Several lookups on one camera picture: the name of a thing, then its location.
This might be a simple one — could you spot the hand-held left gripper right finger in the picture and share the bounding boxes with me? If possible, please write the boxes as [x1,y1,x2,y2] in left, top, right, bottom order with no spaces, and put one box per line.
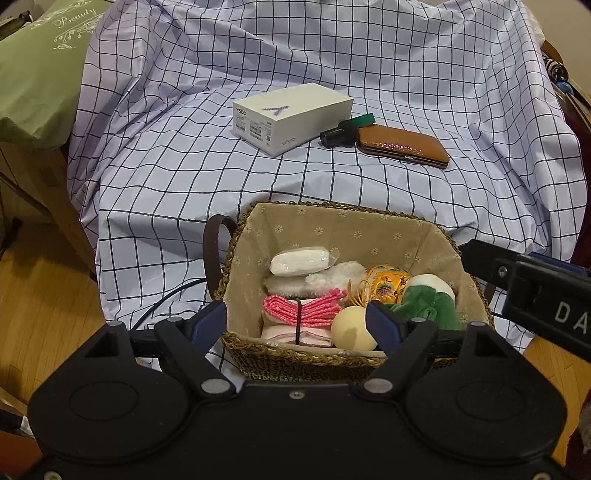
[353,300,509,401]

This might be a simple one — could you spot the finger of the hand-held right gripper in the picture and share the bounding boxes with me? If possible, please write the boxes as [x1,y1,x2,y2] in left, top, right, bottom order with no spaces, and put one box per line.
[461,239,591,297]
[527,251,591,278]

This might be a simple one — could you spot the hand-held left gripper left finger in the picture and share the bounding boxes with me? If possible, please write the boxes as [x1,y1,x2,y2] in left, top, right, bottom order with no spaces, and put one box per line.
[81,300,237,402]

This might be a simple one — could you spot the pink and white towel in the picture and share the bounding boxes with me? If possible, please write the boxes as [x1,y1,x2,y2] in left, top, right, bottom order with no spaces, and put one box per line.
[261,288,348,347]

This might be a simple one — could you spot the woven basket with fabric lining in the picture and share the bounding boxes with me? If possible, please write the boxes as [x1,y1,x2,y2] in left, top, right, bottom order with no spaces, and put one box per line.
[203,200,496,381]

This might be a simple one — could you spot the cream foam ball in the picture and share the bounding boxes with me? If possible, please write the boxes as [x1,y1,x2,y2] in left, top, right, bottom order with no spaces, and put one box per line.
[331,305,378,350]

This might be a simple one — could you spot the yellow embroidered pouch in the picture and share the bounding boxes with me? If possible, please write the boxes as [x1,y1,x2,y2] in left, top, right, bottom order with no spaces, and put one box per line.
[348,264,413,308]

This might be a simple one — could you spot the green and white plush toy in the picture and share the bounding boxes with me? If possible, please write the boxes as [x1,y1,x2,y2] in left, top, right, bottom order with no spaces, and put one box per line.
[387,273,463,331]

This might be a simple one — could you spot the white fluffy plush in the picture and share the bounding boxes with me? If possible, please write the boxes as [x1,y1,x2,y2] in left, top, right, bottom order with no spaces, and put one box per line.
[264,261,369,297]

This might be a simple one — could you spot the white wrapped packet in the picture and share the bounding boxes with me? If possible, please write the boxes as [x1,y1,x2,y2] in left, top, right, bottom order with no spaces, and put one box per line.
[270,247,331,278]

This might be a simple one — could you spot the dark red clothing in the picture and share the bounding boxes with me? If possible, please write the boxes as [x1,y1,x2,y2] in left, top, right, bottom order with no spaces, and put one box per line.
[567,413,591,480]

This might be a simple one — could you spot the brown leather case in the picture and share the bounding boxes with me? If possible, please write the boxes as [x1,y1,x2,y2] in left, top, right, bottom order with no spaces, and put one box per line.
[356,124,451,169]

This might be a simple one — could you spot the white black-checked sheet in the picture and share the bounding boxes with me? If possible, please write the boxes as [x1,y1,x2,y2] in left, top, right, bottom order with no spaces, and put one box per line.
[68,0,583,370]

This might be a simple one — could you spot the white phone box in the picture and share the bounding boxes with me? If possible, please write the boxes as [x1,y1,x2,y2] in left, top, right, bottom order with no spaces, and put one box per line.
[232,82,355,158]

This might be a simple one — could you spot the green pillow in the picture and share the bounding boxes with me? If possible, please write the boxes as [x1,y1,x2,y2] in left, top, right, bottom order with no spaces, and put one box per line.
[0,0,115,149]

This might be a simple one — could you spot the black cable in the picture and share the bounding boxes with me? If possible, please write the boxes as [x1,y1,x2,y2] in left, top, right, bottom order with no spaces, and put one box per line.
[130,276,209,332]

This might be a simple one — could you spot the wooden chair frame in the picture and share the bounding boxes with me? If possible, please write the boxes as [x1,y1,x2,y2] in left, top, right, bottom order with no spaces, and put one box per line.
[539,39,591,153]

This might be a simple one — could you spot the wooden furniture frame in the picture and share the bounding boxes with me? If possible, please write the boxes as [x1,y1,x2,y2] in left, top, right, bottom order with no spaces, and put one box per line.
[0,138,99,280]

